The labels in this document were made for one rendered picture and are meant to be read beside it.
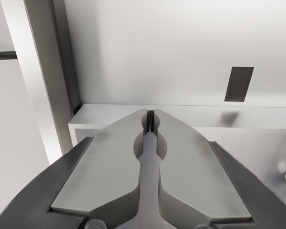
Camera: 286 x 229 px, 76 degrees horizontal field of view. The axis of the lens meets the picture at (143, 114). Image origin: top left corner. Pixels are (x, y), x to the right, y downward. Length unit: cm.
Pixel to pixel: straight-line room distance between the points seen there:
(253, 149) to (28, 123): 138
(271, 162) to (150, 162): 12
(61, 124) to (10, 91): 124
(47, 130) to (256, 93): 19
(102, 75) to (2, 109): 137
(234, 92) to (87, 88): 12
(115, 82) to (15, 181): 180
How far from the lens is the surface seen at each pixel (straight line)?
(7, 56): 119
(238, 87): 17
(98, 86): 16
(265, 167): 23
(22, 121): 147
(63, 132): 17
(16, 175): 186
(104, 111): 15
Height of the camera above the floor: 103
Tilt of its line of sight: 62 degrees down
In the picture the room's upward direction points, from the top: 174 degrees counter-clockwise
